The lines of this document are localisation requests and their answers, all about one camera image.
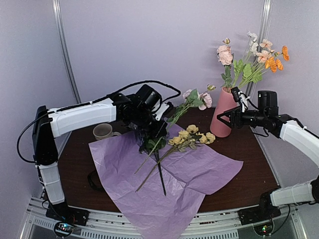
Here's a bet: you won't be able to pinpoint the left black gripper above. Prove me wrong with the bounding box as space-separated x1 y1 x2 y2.
133 108 168 138

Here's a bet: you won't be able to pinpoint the fuzzy green orange flower stem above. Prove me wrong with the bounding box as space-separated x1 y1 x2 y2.
235 45 291 93

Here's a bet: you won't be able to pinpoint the black printed ribbon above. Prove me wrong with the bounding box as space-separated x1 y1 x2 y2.
87 169 106 193

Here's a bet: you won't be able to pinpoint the yellow rose bunch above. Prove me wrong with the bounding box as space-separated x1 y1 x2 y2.
136 124 216 192

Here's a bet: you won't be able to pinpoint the purple tissue paper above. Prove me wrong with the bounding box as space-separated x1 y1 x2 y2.
89 123 244 239

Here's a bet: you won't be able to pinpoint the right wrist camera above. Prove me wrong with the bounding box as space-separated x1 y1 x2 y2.
258 90 279 116

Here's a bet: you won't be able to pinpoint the peach rose stem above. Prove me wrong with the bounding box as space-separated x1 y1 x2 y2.
216 38 234 93

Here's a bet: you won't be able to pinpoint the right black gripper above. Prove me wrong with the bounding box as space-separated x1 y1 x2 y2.
216 105 267 129

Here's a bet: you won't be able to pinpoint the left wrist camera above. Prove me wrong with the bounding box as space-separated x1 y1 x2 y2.
135 84 161 111

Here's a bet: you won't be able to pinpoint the aluminium front rail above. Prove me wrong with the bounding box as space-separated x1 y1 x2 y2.
18 198 308 239

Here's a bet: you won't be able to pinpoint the blue hydrangea flower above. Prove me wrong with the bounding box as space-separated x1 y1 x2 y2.
135 134 166 196

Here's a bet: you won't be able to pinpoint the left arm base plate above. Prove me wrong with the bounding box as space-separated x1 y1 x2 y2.
45 205 89 226

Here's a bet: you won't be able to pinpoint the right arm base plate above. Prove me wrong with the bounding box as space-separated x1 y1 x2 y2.
238 206 281 225

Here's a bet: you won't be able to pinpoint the pink cylindrical vase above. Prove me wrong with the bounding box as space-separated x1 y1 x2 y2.
209 87 239 138

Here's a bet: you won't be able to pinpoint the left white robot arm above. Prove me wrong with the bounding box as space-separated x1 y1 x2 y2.
32 91 170 221

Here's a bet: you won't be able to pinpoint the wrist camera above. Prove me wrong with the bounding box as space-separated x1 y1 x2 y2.
135 84 161 111
258 90 279 116

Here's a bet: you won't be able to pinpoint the pink and yellow roses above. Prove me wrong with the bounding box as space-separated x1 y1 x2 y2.
134 84 217 175

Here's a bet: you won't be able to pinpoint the white floral mug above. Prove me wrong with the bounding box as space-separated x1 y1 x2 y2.
93 123 121 140

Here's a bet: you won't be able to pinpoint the left aluminium frame post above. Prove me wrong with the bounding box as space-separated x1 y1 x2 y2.
52 0 84 112

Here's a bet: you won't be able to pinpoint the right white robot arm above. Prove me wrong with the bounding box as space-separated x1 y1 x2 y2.
217 107 319 220

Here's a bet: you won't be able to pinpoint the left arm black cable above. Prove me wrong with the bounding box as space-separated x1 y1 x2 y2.
16 80 181 164

